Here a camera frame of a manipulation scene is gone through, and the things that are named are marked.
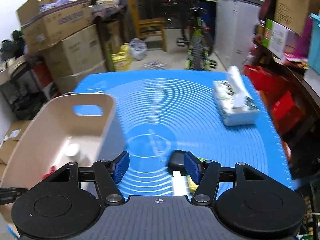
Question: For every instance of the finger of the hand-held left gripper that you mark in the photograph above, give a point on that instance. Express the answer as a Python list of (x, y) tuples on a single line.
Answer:
[(10, 193)]

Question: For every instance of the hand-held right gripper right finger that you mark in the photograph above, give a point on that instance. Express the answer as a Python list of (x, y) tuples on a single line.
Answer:
[(192, 167)]

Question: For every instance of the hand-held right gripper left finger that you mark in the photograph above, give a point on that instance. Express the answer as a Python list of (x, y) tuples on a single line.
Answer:
[(121, 166)]

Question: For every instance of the green plastic toy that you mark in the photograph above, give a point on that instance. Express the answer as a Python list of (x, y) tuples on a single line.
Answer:
[(203, 159)]

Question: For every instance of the black earbuds case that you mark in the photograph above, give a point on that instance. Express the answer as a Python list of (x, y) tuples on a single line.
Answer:
[(176, 161)]

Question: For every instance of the green yellow round tape measure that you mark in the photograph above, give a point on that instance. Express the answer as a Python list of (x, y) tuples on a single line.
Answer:
[(193, 185)]

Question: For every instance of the white charger cube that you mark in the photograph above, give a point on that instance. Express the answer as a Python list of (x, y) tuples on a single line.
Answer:
[(179, 183)]

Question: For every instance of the beige plastic storage bin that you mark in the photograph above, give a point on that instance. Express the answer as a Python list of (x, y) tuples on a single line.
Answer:
[(95, 130)]

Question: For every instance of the red silver action figure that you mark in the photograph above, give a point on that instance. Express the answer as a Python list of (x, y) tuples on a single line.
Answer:
[(52, 172)]

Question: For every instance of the white pill bottle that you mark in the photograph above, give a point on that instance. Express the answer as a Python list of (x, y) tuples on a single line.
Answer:
[(72, 151)]

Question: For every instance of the cardboard box with white label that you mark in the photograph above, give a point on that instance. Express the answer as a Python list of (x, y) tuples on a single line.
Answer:
[(12, 140)]

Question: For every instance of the blue silicone baking mat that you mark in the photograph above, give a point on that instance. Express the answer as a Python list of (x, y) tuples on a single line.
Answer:
[(175, 105)]

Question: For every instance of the white tissue box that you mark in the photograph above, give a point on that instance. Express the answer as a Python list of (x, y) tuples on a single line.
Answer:
[(237, 116)]

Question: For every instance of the plastic wrapped cardboard box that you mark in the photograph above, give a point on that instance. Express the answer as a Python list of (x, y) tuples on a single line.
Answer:
[(75, 82)]

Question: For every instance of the black metal cart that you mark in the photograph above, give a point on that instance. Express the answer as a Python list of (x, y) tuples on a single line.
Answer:
[(20, 97)]

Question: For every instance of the yellow plastic jug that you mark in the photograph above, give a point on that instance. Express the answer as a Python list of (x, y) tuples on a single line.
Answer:
[(121, 58)]

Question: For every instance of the red gift box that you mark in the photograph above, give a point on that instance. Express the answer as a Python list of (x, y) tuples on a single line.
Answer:
[(285, 112)]

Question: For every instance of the red paper bag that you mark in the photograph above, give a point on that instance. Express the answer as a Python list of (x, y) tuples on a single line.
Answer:
[(257, 77)]

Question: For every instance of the red white appliance box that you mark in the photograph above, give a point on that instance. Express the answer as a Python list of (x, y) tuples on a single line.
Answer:
[(46, 80)]

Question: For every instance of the black green bicycle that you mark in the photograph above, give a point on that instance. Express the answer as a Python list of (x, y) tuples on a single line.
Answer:
[(197, 52)]

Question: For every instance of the clear plastic bag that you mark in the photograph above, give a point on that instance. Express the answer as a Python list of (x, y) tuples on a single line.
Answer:
[(137, 50)]

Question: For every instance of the large brown cardboard box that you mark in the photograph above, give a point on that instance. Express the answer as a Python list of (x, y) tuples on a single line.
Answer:
[(75, 52)]

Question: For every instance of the dark wooden side table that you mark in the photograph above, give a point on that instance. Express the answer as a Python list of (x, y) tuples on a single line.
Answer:
[(300, 80)]

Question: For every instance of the white chest freezer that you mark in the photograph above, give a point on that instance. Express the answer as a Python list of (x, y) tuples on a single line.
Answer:
[(235, 30)]

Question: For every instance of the wooden chair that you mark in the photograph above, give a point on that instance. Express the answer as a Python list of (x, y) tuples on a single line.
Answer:
[(150, 23)]

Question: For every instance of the pink flat box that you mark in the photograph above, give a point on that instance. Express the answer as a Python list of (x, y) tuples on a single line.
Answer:
[(296, 60)]

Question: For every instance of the green white carton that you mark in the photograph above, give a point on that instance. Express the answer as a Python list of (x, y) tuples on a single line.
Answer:
[(275, 38)]

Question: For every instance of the open cardboard box with tape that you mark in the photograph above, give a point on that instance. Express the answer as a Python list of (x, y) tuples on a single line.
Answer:
[(57, 22)]

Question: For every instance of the light blue storage crate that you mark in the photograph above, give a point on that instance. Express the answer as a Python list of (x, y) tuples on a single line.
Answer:
[(315, 42)]

